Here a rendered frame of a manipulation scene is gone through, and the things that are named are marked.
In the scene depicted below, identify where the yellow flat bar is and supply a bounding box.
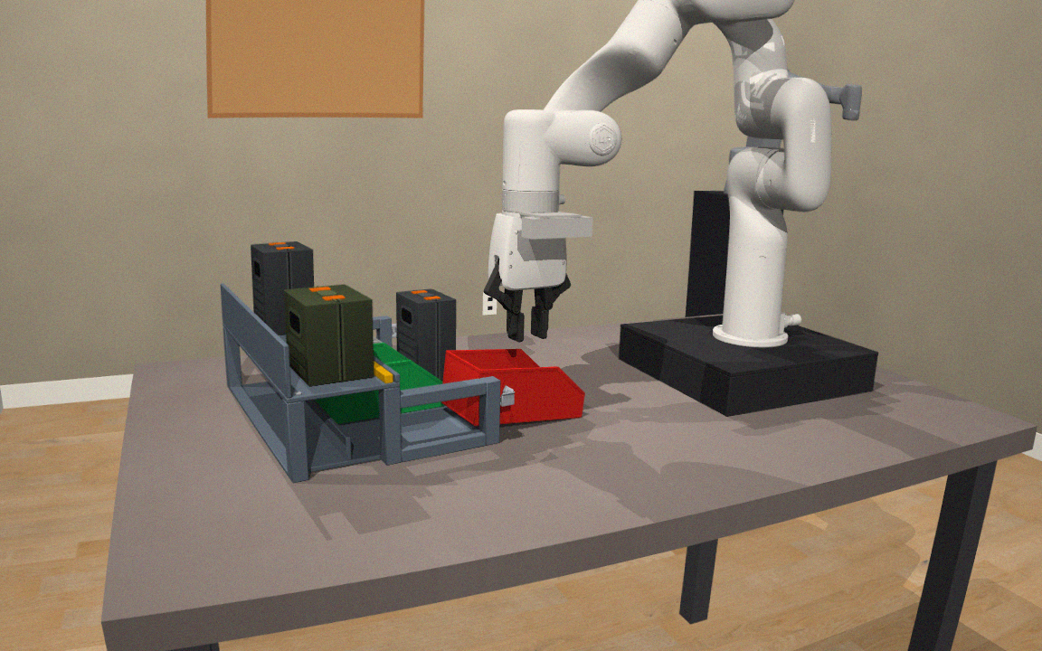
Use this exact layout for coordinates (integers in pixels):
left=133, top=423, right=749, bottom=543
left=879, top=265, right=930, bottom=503
left=374, top=361, right=393, bottom=383

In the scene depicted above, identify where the red bin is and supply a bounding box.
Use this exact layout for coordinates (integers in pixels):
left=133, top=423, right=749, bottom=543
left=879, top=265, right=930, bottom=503
left=442, top=349, right=585, bottom=426

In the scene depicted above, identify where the olive green case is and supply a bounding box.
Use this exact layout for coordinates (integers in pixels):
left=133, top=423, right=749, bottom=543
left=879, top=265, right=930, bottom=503
left=284, top=284, right=374, bottom=386

